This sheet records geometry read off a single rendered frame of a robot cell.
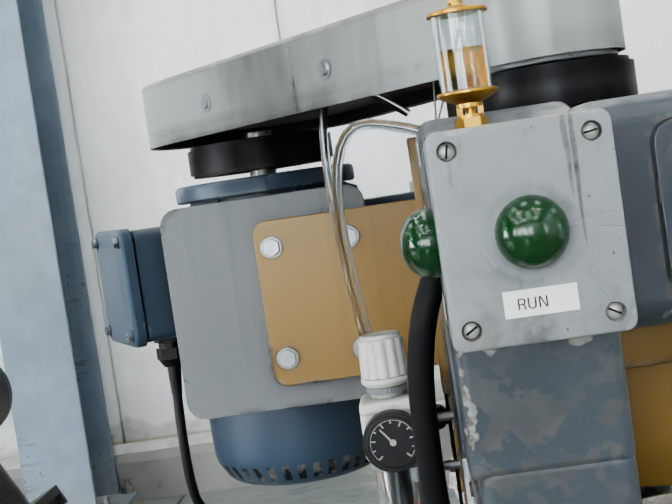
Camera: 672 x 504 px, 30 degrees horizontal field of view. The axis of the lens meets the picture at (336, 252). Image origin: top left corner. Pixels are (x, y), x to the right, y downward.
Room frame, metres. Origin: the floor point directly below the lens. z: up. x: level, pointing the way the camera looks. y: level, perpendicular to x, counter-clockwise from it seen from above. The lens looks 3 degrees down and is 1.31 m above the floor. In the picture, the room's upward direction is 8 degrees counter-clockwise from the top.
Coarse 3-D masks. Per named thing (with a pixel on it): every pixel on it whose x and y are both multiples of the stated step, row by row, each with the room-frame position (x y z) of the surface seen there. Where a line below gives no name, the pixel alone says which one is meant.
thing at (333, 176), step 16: (384, 96) 0.89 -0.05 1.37; (320, 112) 0.84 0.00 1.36; (400, 112) 0.90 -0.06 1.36; (320, 128) 0.84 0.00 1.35; (352, 128) 0.66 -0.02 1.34; (368, 128) 0.66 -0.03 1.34; (384, 128) 0.65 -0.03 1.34; (400, 128) 0.65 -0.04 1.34; (416, 128) 0.64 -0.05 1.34; (320, 144) 0.83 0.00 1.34; (336, 144) 0.68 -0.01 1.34; (336, 160) 0.68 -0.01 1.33; (336, 176) 0.69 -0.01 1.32; (336, 192) 0.71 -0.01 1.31; (336, 208) 0.72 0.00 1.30; (336, 224) 0.73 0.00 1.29; (336, 240) 0.83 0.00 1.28; (352, 256) 0.75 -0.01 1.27; (352, 272) 0.76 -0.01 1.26; (352, 288) 0.76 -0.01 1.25; (352, 304) 0.82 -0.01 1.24; (368, 320) 0.78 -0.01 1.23
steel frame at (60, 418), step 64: (0, 0) 5.36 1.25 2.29; (0, 64) 5.36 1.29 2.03; (0, 128) 5.36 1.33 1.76; (0, 192) 5.37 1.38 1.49; (64, 192) 5.75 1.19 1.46; (0, 256) 5.37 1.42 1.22; (64, 256) 5.76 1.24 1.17; (0, 320) 5.37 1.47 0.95; (64, 320) 5.35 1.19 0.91; (64, 384) 5.36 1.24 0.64; (64, 448) 5.36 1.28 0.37
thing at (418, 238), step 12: (420, 216) 0.52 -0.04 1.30; (432, 216) 0.52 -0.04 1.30; (408, 228) 0.52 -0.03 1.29; (420, 228) 0.51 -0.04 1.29; (432, 228) 0.51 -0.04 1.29; (408, 240) 0.52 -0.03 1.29; (420, 240) 0.51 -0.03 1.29; (432, 240) 0.51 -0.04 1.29; (408, 252) 0.52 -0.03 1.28; (420, 252) 0.51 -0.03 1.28; (432, 252) 0.51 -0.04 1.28; (408, 264) 0.52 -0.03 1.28; (420, 264) 0.51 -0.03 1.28; (432, 264) 0.51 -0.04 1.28; (432, 276) 0.52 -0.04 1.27
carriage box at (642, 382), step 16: (640, 368) 0.83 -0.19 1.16; (656, 368) 0.83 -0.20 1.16; (640, 384) 0.83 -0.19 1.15; (656, 384) 0.83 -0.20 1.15; (640, 400) 0.84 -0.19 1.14; (656, 400) 0.83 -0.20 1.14; (640, 416) 0.84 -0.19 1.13; (656, 416) 0.83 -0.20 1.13; (640, 432) 0.84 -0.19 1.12; (656, 432) 0.83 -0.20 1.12; (640, 448) 0.84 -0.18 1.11; (656, 448) 0.83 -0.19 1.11; (640, 464) 0.84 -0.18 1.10; (656, 464) 0.83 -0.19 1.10; (640, 480) 0.84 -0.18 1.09; (656, 480) 0.83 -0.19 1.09
